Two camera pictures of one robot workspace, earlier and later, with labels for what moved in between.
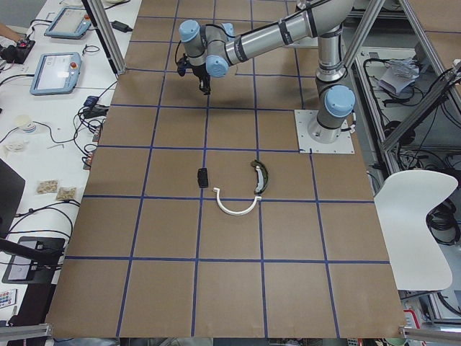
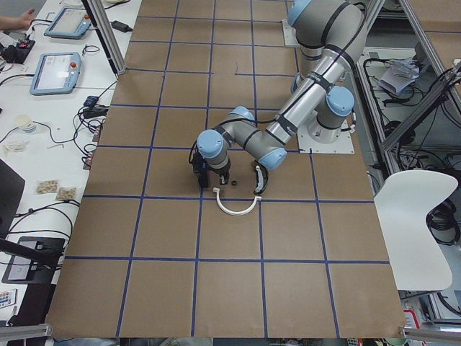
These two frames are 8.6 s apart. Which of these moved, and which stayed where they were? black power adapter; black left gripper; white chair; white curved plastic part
Moved: black left gripper
Stayed: black power adapter; white chair; white curved plastic part
